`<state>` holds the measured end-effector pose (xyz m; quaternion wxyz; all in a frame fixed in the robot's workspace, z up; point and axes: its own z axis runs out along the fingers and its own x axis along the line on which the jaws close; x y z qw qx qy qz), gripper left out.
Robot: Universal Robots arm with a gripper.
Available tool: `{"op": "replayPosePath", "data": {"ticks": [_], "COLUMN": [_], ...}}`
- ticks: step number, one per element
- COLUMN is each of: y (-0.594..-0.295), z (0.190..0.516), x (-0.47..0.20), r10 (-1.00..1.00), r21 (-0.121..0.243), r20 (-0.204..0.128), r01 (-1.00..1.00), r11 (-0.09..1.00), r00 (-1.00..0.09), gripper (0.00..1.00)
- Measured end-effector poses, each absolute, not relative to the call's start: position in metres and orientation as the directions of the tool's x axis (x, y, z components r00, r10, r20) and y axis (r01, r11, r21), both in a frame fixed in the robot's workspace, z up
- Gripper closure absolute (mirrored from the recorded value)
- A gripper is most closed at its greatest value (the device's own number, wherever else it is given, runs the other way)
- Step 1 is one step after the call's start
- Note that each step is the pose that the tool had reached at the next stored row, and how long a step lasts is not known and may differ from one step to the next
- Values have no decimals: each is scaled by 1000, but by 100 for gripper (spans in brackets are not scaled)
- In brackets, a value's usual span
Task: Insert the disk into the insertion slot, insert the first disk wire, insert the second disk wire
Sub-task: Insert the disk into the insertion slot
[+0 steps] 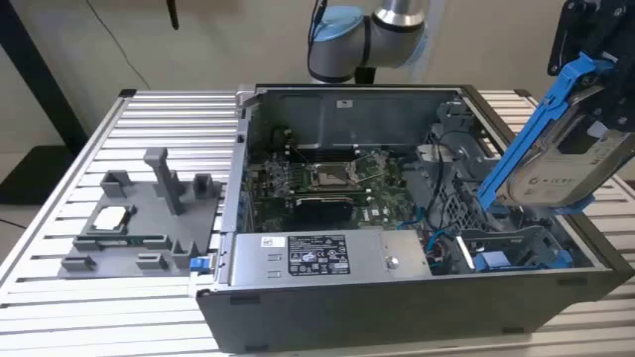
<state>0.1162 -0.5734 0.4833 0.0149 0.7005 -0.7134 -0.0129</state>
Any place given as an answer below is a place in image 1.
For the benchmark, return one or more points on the green motherboard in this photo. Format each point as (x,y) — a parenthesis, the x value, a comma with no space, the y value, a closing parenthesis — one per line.
(387,208)

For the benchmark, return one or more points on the silver power supply unit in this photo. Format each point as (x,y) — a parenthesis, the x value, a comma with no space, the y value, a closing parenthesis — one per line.
(248,260)

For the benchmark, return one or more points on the black graphics card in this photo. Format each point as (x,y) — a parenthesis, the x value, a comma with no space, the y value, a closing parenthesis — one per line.
(321,212)

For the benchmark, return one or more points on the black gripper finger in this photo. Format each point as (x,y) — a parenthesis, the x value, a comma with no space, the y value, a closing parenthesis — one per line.
(563,48)
(620,96)

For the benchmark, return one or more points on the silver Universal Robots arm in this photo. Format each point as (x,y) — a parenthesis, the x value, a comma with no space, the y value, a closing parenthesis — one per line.
(347,48)

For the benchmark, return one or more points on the hard disk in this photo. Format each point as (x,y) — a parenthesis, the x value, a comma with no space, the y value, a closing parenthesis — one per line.
(526,141)

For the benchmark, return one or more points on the CPU socket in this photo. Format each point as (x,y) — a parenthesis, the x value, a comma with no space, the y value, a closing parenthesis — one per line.
(329,175)

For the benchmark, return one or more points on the grey parts rack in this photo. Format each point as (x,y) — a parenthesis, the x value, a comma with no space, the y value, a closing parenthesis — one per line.
(148,230)

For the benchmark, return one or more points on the silver CPU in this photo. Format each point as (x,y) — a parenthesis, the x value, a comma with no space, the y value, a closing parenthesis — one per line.
(112,217)

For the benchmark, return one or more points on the green RAM stick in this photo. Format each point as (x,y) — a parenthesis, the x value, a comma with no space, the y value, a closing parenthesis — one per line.
(144,240)

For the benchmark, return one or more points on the black antenna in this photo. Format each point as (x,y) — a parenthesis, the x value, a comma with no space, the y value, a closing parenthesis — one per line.
(172,15)

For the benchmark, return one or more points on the grey metal disk bay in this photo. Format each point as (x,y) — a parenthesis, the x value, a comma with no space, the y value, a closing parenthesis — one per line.
(446,175)

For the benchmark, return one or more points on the small blue clip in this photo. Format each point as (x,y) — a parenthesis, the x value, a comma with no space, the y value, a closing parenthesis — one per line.
(197,264)

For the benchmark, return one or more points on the black open PC case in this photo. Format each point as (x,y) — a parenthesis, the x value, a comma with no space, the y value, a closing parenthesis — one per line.
(347,316)

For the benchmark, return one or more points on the black monitor stand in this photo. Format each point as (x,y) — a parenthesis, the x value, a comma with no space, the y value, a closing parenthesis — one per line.
(35,56)

